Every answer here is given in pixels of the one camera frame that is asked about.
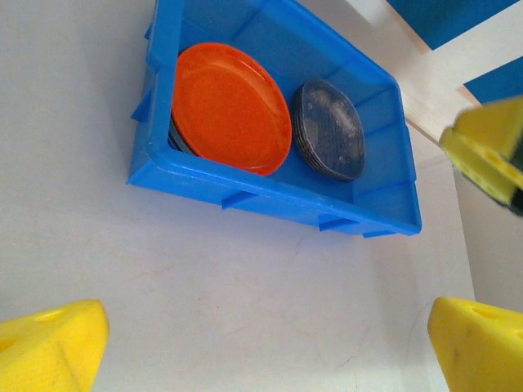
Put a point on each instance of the grey clear square plate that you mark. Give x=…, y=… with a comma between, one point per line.
x=335, y=130

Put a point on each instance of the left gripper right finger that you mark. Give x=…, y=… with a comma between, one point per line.
x=482, y=351

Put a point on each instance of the black round plate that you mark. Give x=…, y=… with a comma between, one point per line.
x=176, y=141

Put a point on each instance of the orange round plate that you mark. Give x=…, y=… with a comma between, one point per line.
x=233, y=110

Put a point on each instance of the blue plastic bin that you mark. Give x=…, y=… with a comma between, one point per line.
x=265, y=196

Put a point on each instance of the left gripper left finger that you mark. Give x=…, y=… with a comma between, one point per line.
x=49, y=351

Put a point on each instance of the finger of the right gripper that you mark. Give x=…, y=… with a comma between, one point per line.
x=486, y=169
x=494, y=122

